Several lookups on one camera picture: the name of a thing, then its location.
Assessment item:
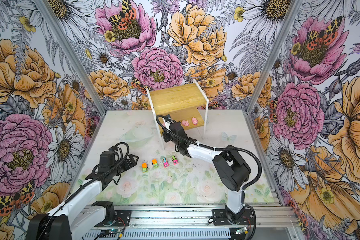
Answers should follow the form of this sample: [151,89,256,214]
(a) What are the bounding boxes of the pink toy pig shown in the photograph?
[192,117,198,126]
[181,120,189,127]

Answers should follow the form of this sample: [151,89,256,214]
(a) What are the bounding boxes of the pink toy truck green top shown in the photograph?
[171,155,179,165]

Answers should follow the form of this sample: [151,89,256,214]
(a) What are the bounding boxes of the pink toy truck blue top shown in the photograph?
[162,158,169,168]

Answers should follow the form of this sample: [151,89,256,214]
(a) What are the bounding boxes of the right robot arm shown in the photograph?
[156,115,253,215]

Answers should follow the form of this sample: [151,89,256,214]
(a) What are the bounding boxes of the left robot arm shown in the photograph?
[26,150,139,240]

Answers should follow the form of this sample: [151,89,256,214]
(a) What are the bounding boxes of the two-tier bamboo white shelf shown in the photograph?
[147,80,209,138]

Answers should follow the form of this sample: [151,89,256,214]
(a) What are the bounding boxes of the green orange toy truck leftmost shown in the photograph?
[142,163,148,173]

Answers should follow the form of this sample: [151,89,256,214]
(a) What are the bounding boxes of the green orange toy truck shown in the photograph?
[142,163,148,173]
[152,159,159,169]

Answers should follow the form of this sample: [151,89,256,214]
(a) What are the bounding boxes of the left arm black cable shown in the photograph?
[41,141,130,235]

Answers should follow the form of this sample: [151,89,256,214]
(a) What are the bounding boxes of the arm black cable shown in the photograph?
[155,114,263,191]
[41,141,130,235]

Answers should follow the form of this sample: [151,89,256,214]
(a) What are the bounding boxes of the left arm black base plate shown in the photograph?
[107,210,132,227]

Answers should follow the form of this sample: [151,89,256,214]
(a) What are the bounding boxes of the white vented cable duct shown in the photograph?
[81,228,231,240]

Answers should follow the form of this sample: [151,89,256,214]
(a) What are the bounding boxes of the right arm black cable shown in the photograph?
[155,114,263,191]

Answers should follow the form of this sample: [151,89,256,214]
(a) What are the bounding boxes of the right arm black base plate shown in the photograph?
[212,207,255,226]

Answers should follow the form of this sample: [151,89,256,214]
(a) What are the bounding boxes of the aluminium front rail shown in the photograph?
[115,204,298,229]

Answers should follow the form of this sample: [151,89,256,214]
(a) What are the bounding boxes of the right aluminium corner post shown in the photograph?
[246,0,303,115]

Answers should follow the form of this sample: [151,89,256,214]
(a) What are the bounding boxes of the aluminium corner post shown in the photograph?
[246,0,303,115]
[35,1,107,117]

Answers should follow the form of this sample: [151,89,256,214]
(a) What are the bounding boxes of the left aluminium corner post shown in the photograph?
[35,1,107,117]

